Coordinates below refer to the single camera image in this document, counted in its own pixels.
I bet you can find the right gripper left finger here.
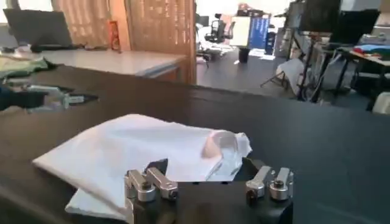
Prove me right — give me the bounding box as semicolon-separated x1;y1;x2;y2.
124;158;179;203

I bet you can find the black monitor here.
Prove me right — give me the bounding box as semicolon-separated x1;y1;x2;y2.
300;0;342;33

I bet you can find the white hanging cloth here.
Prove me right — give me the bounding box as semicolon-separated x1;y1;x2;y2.
275;57;306;96

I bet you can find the pale grey side table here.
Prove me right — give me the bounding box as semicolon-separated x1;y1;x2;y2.
0;45;188;80

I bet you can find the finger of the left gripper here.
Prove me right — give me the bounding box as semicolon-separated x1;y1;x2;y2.
26;84;76;96
45;93;100;108

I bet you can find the white board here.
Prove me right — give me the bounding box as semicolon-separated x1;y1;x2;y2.
230;16;251;48

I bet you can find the black tripod stand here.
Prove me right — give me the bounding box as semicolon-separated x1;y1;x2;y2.
260;30;325;103

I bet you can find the dark laptop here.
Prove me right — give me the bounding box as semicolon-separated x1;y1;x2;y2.
2;8;73;47

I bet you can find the red snack box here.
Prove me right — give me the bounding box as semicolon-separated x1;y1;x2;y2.
108;20;122;53

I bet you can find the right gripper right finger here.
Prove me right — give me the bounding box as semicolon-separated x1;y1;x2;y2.
245;165;295;206

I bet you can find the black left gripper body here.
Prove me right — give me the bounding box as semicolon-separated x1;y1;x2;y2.
0;86;48;112

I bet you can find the wooden slatted partition screen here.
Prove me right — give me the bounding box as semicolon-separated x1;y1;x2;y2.
50;0;197;85

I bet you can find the green cloth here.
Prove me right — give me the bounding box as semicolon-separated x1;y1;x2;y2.
0;57;51;79

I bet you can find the blue banner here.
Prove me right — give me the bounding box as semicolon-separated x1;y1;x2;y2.
248;16;271;50

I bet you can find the white shirt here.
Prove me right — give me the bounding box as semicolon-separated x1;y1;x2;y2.
32;113;253;222

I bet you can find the black tablecloth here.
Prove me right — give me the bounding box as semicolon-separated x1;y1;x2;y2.
0;64;390;224

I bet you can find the black office chair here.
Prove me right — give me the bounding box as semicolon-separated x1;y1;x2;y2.
204;13;236;44

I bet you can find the white standing desk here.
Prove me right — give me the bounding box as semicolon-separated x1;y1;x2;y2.
335;45;390;112

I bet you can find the stack of coloured clothes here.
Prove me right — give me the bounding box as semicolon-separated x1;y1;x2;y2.
353;44;390;58

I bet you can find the black trash bin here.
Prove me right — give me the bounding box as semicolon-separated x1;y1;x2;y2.
238;47;251;64

